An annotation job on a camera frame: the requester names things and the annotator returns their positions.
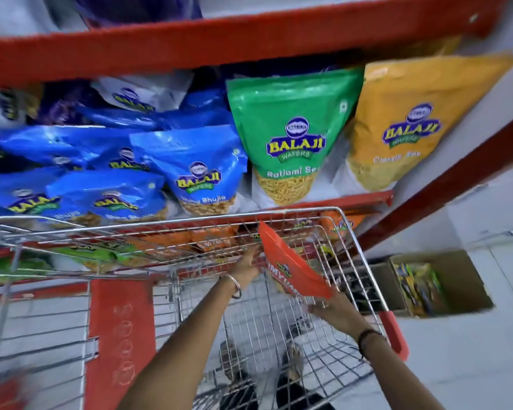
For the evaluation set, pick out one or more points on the person's left hand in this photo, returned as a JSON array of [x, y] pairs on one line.
[[246, 266]]

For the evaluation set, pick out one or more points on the person's right hand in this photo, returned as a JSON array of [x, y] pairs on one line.
[[340, 313]]

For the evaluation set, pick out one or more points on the person's left fingers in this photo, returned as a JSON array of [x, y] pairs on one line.
[[252, 254]]

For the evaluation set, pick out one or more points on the person's right fingers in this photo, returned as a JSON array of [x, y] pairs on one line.
[[320, 307]]

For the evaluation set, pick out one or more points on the orange snack pouch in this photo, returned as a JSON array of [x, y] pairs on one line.
[[293, 266]]

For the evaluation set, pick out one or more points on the person's right forearm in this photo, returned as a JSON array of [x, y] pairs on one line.
[[399, 375]]

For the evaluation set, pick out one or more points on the person's left forearm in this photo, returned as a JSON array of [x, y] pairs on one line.
[[184, 350]]

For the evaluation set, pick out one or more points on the silver bangle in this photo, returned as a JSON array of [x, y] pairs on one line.
[[235, 286]]

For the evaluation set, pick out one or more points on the row of orange snack packets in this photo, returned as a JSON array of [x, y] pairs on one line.
[[213, 239]]

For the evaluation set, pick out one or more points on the black wrist band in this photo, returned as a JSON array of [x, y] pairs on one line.
[[367, 339]]

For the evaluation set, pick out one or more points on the person's right shoe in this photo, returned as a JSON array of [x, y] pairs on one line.
[[293, 360]]

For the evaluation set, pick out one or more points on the person's shoe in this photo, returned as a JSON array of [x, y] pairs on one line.
[[231, 358], [293, 360]]

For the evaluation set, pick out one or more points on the red cart corner bumper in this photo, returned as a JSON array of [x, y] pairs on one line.
[[395, 337]]

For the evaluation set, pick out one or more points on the colourful packets in box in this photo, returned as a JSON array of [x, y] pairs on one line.
[[421, 288]]

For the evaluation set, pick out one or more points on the person's left shoe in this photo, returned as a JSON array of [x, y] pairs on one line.
[[231, 358]]

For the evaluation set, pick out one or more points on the green snack packet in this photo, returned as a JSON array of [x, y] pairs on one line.
[[290, 136]]

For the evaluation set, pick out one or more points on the cardboard box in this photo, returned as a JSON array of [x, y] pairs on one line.
[[461, 281]]

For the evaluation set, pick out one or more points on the pile of blue snack packets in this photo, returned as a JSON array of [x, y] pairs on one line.
[[111, 187]]

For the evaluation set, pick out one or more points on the red cart seat flap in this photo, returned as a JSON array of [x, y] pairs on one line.
[[119, 337]]

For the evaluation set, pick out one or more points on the row of light green packets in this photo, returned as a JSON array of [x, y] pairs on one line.
[[85, 256]]

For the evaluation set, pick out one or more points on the white snack packet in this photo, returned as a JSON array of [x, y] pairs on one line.
[[145, 91]]

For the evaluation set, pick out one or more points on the yellow snack packet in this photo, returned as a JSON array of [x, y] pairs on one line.
[[410, 123]]

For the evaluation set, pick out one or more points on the red metal shelf rack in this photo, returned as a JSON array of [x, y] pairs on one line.
[[205, 42]]

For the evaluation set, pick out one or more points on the dark purple snack packet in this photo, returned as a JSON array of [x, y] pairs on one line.
[[66, 102]]

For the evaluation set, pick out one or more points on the purple packets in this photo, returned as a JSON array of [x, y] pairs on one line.
[[132, 8]]

